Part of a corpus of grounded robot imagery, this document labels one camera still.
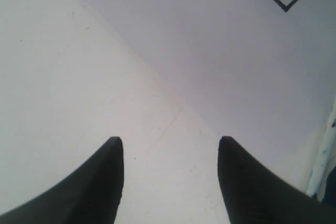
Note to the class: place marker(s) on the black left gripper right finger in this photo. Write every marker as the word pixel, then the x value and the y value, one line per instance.
pixel 253 194

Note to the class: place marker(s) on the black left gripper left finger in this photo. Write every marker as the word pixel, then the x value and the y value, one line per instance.
pixel 90 194

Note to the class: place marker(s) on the white paper with square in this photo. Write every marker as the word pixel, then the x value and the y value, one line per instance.
pixel 249 69

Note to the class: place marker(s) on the white paint tray blue paint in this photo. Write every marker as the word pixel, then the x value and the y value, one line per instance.
pixel 319 167

